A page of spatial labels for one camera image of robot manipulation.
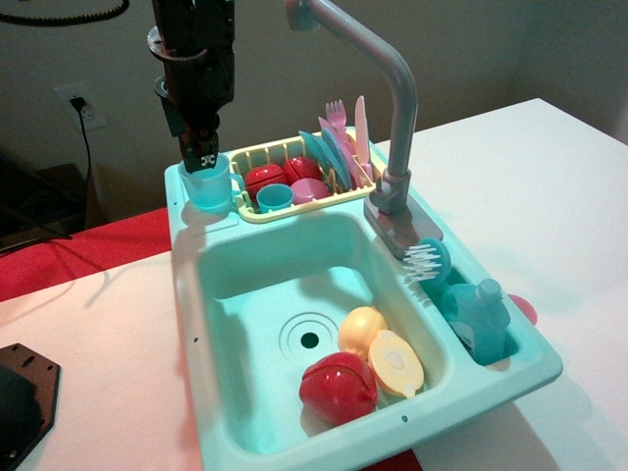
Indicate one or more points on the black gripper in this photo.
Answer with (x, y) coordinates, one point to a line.
(193, 90)

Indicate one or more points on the translucent blue measuring cup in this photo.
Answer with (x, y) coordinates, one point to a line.
(212, 190)

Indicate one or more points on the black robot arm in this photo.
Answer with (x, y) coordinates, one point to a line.
(194, 41)

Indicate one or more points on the small blue toy cup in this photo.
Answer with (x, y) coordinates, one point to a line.
(274, 197)

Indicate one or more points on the mint green toy sink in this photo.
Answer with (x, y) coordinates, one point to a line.
(262, 298)

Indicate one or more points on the pink round sink knob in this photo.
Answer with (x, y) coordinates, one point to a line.
(526, 308)

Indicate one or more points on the red toy tomato half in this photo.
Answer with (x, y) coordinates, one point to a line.
(260, 177)
(299, 168)

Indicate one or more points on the pink toy bowl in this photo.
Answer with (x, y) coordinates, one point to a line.
(307, 190)

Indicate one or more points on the blue toy plate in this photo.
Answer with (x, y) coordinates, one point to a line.
(341, 161)
(326, 157)

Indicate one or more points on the yellow dish rack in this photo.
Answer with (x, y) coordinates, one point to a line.
(276, 152)

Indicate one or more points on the pink toy fork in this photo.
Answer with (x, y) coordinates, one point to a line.
(336, 116)

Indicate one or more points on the pink toy plate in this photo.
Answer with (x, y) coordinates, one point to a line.
(324, 124)

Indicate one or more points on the light pink toy knife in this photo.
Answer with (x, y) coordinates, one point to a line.
(361, 131)

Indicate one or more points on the red cloth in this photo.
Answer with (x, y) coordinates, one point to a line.
(53, 262)

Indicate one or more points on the yellow toy lemon half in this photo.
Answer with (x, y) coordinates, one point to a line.
(397, 368)
(359, 328)

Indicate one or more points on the blue dish brush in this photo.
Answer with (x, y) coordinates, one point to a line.
(428, 261)

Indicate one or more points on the red toy apple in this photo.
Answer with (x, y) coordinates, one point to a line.
(339, 388)

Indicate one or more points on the blue toy soap bottle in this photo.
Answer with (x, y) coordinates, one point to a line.
(479, 318)

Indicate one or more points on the white wall outlet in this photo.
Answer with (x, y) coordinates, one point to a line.
(76, 100)

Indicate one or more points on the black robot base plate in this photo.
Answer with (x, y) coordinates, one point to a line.
(29, 393)

